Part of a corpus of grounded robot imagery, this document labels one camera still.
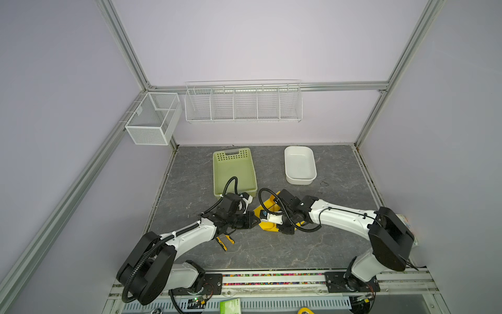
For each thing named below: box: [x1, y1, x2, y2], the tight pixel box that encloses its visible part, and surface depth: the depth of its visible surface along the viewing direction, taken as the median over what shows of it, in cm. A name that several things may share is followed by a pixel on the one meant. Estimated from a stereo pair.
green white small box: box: [218, 297, 241, 314], surface depth 69 cm
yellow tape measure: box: [297, 307, 316, 314], surface depth 68 cm
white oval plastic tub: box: [284, 145, 318, 186], surface depth 111 cm
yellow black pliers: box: [215, 234, 236, 252], surface depth 84 cm
